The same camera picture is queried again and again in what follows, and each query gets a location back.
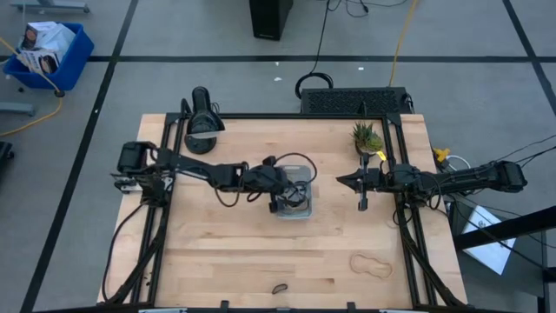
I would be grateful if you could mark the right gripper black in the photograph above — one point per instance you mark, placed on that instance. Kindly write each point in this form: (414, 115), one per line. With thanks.
(378, 179)

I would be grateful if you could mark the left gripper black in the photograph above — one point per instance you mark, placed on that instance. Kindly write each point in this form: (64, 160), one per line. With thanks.
(265, 179)

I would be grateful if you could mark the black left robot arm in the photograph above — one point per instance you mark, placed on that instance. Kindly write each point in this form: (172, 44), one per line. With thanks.
(191, 167)

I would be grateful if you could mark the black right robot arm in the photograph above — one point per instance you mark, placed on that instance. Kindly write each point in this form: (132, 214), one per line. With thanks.
(469, 178)

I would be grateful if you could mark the black rubber band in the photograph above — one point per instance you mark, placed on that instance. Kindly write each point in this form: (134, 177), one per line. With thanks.
(279, 285)

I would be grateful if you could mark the small yellow tag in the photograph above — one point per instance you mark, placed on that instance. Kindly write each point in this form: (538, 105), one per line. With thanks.
(381, 155)

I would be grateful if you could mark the potted green succulent plant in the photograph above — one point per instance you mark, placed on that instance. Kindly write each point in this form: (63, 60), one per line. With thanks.
(367, 138)

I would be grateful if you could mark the black vented case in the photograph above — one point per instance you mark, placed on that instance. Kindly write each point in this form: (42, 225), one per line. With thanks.
(347, 101)

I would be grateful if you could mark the yellow plug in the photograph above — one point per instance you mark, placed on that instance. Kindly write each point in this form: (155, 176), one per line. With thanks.
(441, 154)

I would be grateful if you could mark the black table clamp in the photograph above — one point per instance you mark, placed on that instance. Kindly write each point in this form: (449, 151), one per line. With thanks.
(223, 305)
(351, 306)

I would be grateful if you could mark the black stand beam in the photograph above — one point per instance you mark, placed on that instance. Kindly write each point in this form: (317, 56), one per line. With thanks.
(499, 228)

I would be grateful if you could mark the white paper sheet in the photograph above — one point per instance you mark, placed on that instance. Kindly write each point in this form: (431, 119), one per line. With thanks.
(491, 252)

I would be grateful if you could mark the black computer tower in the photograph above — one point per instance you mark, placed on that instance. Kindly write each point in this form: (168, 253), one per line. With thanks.
(269, 17)

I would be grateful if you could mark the blue plastic tote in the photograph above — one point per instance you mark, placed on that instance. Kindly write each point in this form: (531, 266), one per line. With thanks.
(74, 65)

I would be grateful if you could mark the white printed paper bag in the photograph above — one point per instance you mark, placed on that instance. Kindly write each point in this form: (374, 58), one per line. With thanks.
(52, 39)

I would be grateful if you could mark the grey metal table foot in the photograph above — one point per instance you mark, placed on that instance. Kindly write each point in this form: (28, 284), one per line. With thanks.
(52, 6)
(17, 108)

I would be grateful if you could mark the black aluminium table frame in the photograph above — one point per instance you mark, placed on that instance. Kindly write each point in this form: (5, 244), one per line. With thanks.
(282, 116)

